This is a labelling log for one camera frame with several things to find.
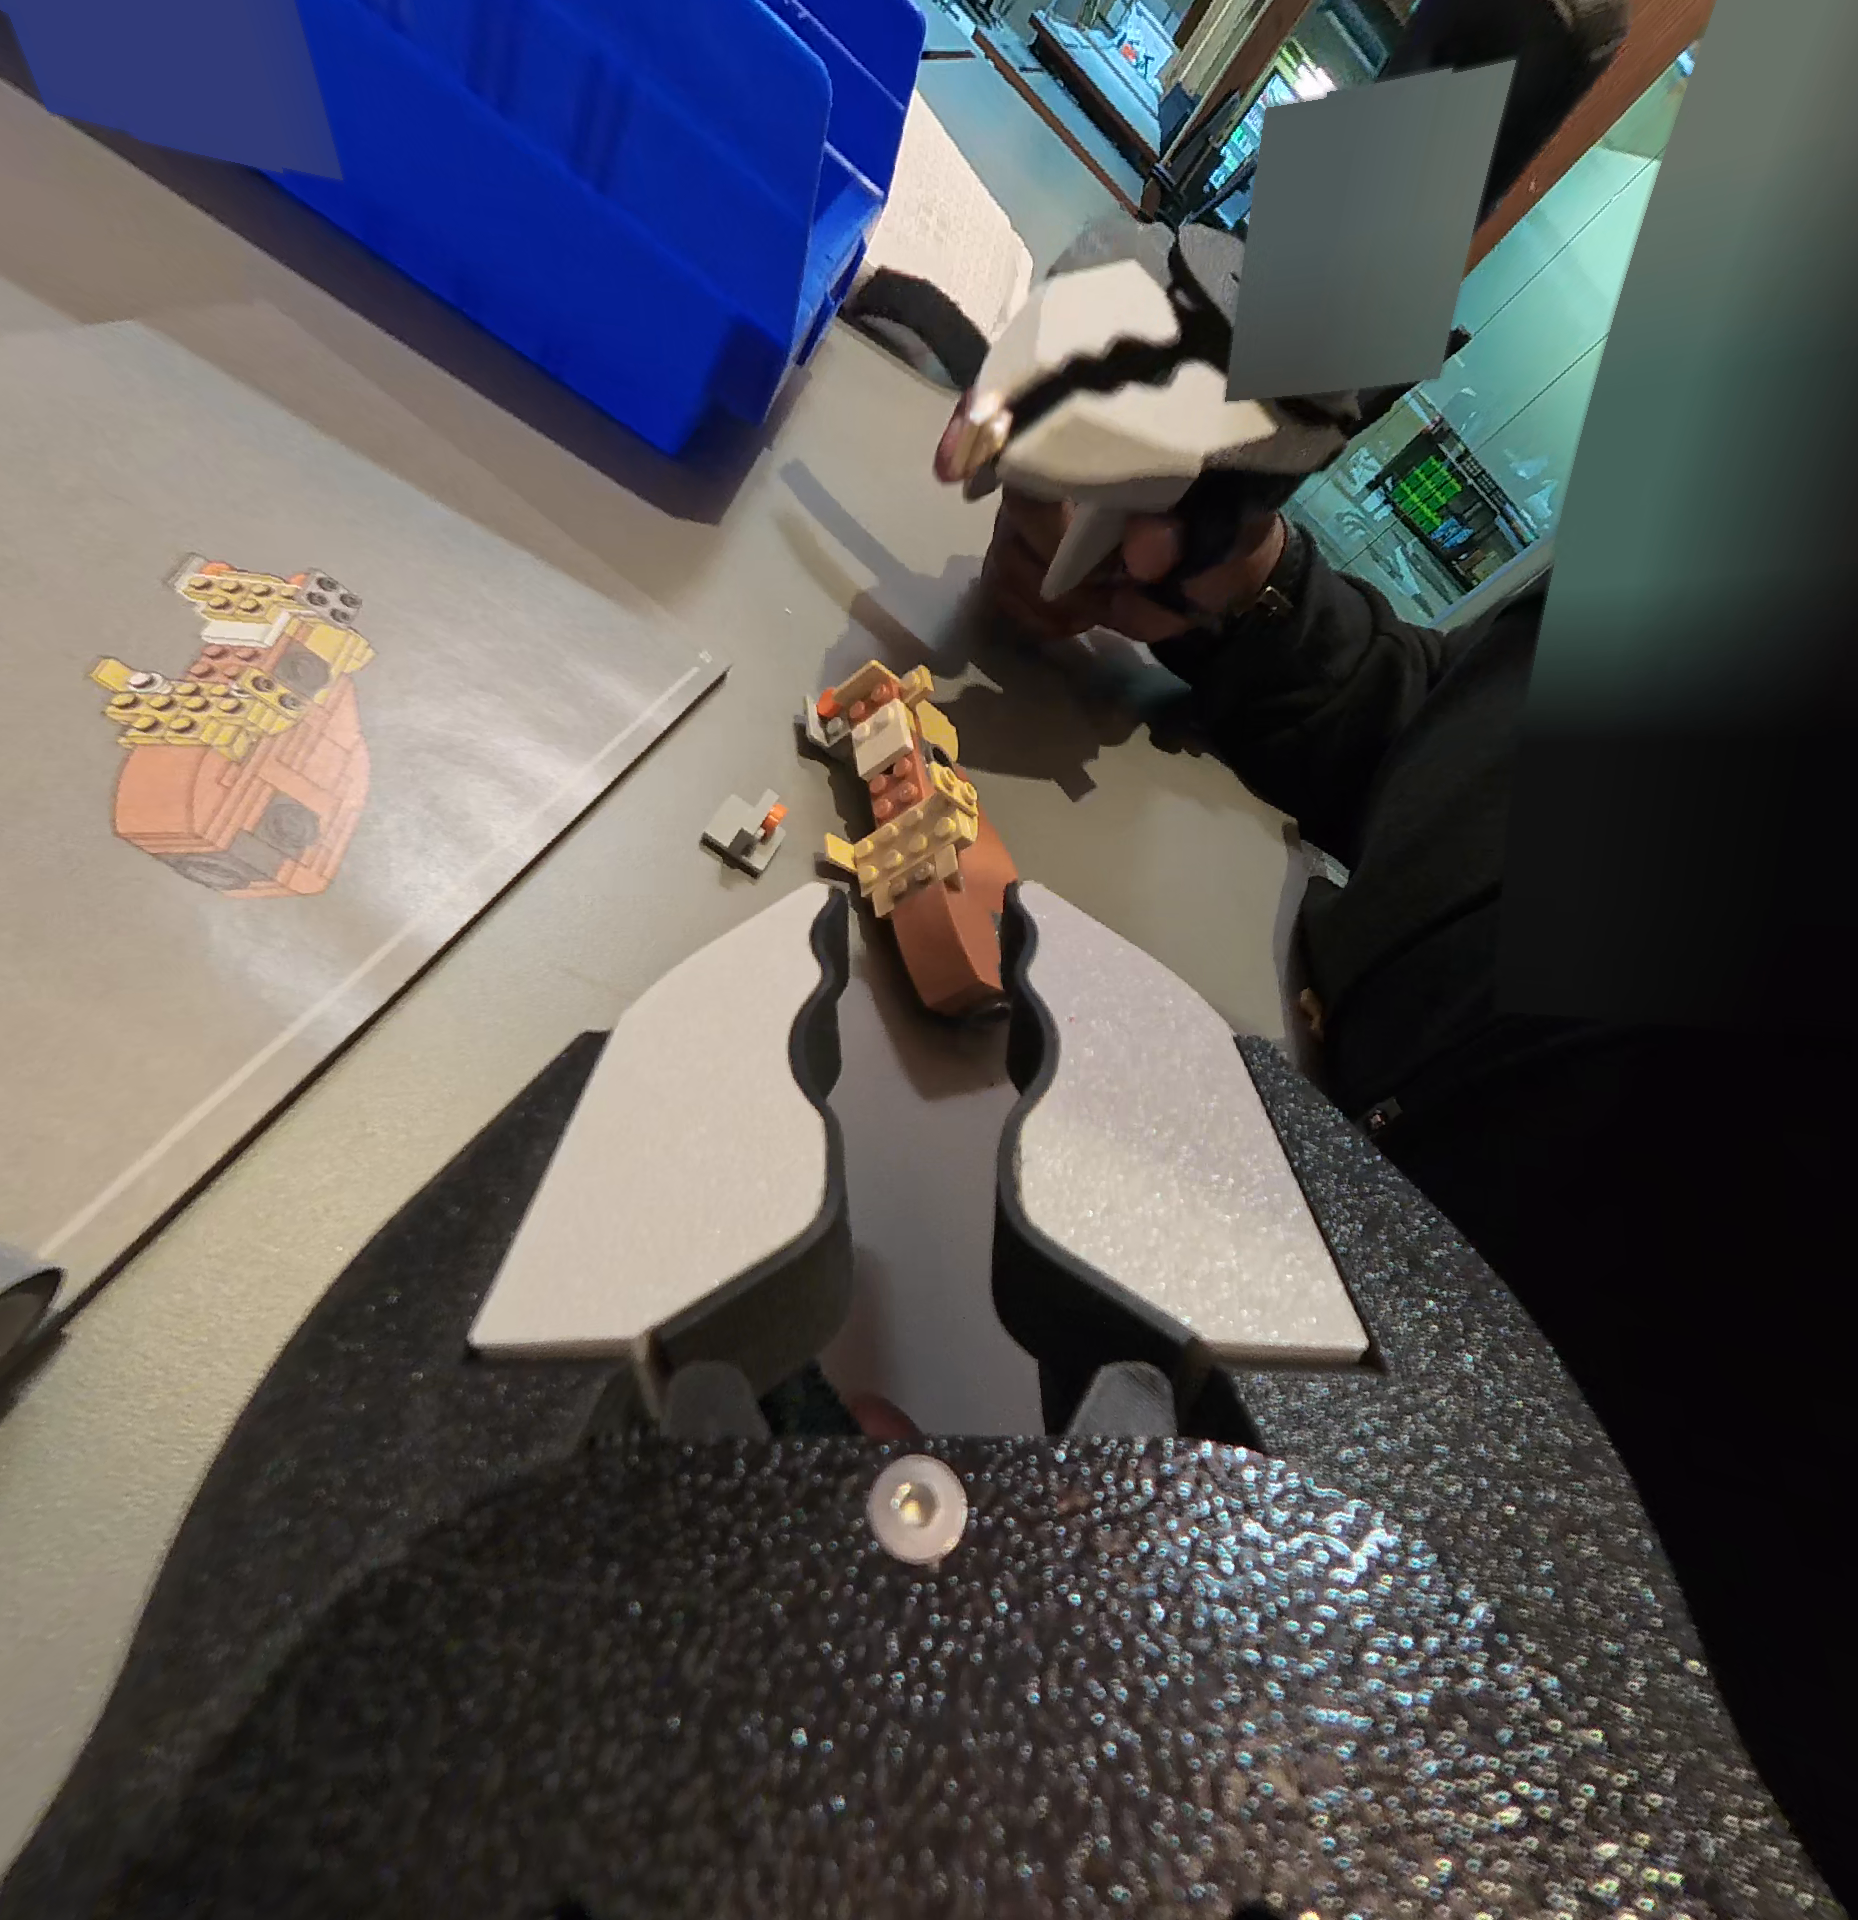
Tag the blue plastic bin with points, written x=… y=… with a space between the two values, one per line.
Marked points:
x=569 y=181

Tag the brown tan brick model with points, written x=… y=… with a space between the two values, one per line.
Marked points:
x=944 y=915

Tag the grey instruction booklet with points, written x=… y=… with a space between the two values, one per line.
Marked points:
x=494 y=720

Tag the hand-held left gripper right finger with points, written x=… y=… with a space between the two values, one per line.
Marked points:
x=1168 y=1171

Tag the wooden table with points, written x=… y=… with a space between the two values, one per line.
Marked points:
x=1605 y=105

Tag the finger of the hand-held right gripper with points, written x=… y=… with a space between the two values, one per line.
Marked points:
x=1086 y=315
x=1139 y=443

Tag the small grey orange brick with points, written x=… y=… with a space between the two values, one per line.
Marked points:
x=742 y=833

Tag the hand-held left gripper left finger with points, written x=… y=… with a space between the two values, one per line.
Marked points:
x=674 y=1171

